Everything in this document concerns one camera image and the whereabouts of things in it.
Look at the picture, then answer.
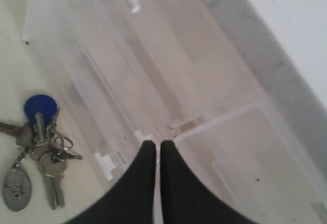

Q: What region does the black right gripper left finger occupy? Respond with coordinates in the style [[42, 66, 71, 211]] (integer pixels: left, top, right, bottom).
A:
[[67, 140, 156, 224]]

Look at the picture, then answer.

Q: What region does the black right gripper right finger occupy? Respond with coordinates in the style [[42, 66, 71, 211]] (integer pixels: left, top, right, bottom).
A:
[[160, 140, 254, 223]]

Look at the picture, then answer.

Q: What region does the clear drawer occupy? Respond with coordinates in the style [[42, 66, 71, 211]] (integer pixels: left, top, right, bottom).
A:
[[72, 20, 177, 142], [72, 78, 139, 171], [23, 0, 135, 65], [175, 101, 326, 223]]

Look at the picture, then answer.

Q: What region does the key bunch with blue tag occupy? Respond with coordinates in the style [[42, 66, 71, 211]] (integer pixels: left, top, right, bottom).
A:
[[1, 94, 83, 212]]

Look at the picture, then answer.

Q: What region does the clear bottom drawer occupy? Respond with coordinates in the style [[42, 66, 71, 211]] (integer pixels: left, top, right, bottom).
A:
[[72, 78, 139, 171]]

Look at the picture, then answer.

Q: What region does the white translucent drawer cabinet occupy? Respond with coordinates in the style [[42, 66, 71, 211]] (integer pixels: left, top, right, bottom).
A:
[[31, 0, 326, 190]]

